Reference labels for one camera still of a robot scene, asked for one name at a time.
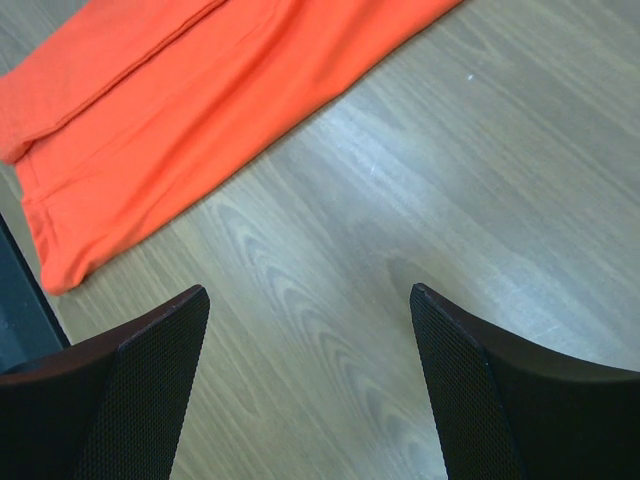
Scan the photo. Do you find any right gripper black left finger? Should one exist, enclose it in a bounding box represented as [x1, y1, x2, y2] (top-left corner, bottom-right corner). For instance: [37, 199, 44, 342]
[1, 285, 210, 479]

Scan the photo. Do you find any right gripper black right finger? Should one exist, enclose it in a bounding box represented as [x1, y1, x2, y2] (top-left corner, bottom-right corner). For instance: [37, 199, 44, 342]
[409, 283, 639, 479]

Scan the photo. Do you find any orange t-shirt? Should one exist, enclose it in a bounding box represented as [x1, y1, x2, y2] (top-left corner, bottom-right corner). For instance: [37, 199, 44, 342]
[1, 1, 452, 295]

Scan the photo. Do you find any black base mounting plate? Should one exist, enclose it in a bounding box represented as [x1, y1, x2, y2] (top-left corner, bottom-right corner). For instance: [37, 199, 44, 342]
[1, 221, 70, 373]

